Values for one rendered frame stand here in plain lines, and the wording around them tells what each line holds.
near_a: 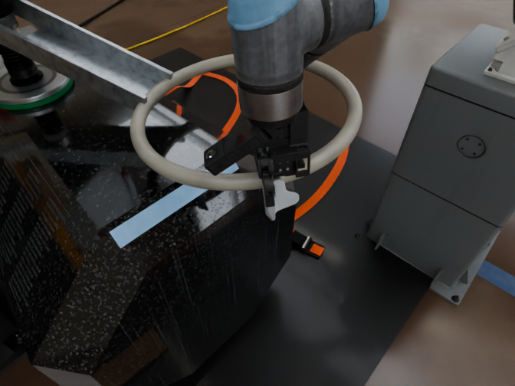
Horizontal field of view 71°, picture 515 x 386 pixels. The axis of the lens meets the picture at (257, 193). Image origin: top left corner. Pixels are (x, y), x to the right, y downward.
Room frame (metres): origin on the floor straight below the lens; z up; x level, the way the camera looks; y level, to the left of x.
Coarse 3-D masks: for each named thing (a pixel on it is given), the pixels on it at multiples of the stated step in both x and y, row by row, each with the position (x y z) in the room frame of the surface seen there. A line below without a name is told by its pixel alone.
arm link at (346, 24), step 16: (336, 0) 0.46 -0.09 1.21; (352, 0) 0.47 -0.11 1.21; (368, 0) 0.48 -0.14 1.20; (384, 0) 0.50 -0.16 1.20; (336, 16) 0.45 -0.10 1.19; (352, 16) 0.47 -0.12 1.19; (368, 16) 0.48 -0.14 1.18; (384, 16) 0.51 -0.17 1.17; (336, 32) 0.46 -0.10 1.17; (352, 32) 0.48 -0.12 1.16; (320, 48) 0.51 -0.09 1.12
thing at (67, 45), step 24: (24, 0) 0.94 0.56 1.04; (0, 24) 0.82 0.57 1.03; (48, 24) 0.91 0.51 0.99; (72, 24) 0.89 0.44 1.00; (24, 48) 0.80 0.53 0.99; (48, 48) 0.78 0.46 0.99; (72, 48) 0.86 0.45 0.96; (96, 48) 0.86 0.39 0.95; (120, 48) 0.84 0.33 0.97; (72, 72) 0.75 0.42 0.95; (96, 72) 0.73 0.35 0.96; (120, 72) 0.81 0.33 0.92; (144, 72) 0.81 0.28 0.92; (168, 72) 0.79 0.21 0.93; (120, 96) 0.71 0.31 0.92; (144, 96) 0.69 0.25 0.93
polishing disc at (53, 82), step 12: (0, 72) 0.93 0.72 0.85; (48, 72) 0.93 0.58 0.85; (0, 84) 0.87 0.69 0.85; (36, 84) 0.87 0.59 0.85; (48, 84) 0.87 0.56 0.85; (60, 84) 0.87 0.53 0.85; (0, 96) 0.81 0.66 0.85; (12, 96) 0.81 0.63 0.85; (24, 96) 0.81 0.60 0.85; (36, 96) 0.81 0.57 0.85
